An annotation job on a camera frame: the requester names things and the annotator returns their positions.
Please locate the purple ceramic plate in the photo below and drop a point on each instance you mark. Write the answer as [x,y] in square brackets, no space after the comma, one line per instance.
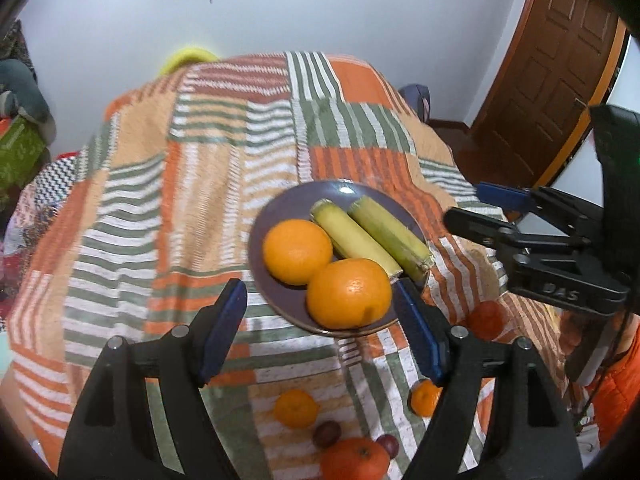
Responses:
[295,203]

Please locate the small mandarin by cane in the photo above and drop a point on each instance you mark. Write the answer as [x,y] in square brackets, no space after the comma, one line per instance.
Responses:
[296,409]

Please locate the dark red grape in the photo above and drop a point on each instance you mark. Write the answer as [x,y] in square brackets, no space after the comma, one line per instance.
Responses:
[327,434]
[390,445]

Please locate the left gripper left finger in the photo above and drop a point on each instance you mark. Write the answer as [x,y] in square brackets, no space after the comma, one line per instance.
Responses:
[216,327]

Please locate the bumpy mandarin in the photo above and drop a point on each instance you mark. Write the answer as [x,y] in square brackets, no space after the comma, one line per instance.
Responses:
[424,397]

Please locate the large orange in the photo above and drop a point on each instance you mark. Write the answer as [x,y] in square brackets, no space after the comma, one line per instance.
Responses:
[294,250]
[349,294]

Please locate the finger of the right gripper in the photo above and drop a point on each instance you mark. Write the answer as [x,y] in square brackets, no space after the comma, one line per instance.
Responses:
[507,240]
[525,200]

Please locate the blue backpack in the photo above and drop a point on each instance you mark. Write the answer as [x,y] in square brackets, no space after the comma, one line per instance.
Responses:
[418,97]

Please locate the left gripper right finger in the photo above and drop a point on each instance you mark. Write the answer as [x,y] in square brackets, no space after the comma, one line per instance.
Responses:
[426,330]

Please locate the dark green plush toy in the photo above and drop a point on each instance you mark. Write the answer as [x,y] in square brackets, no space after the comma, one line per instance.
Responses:
[20,94]

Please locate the brown wooden door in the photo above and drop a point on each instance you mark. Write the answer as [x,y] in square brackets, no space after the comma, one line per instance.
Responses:
[560,60]

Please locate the green sugarcane piece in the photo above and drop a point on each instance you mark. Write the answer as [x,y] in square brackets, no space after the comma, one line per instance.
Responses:
[408,250]

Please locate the yellow sugarcane piece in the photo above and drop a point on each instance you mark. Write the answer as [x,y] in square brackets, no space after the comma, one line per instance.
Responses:
[349,239]

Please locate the yellow round object behind bed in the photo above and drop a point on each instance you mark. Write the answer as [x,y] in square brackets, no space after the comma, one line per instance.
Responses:
[185,57]

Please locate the large red tomato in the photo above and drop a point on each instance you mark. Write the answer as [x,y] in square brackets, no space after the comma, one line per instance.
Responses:
[354,459]

